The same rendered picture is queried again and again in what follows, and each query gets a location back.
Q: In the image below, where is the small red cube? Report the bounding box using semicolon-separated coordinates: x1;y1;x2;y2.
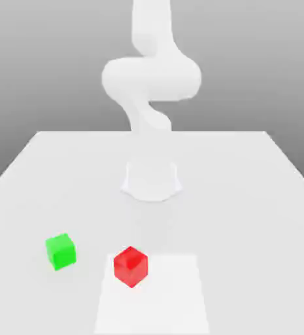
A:
113;245;149;289

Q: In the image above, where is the small green cube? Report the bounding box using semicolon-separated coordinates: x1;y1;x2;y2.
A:
44;232;78;272

